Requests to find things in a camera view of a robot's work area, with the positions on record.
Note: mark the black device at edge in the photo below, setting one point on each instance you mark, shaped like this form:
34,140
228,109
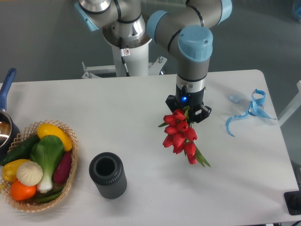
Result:
293,202

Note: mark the yellow bell pepper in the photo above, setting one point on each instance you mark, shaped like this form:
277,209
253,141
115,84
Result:
10,169

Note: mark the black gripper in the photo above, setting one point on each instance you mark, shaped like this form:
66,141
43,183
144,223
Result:
194,100

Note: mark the blue handled saucepan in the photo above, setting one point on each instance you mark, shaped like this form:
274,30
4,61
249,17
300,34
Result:
8,130

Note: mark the dark grey ribbed vase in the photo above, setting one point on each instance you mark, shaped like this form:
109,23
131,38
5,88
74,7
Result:
107,172

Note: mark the blue ribbon strip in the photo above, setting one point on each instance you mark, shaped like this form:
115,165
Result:
255,109

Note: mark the orange fruit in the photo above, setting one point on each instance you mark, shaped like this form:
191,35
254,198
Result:
20,192

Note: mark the woven bamboo basket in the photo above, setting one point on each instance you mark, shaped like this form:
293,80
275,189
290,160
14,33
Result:
29,205

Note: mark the small pale blue cap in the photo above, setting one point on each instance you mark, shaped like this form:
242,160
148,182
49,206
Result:
234,98

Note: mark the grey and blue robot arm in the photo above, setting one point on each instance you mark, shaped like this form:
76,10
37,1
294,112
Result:
186,36

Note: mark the red tulip bouquet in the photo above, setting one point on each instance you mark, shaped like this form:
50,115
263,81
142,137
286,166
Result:
181,136

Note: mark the green pea pod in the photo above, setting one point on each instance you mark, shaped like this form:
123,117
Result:
48,197

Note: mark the green cucumber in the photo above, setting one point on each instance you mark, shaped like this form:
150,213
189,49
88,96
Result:
21,151

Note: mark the purple sweet potato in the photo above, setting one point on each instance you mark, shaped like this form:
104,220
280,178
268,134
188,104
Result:
63,169

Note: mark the blue object in corner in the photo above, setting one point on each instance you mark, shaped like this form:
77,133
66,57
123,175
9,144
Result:
296,10

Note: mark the green bok choy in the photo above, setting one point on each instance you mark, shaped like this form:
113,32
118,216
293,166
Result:
47,153

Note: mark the white furniture frame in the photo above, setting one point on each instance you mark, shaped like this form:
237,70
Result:
294,104

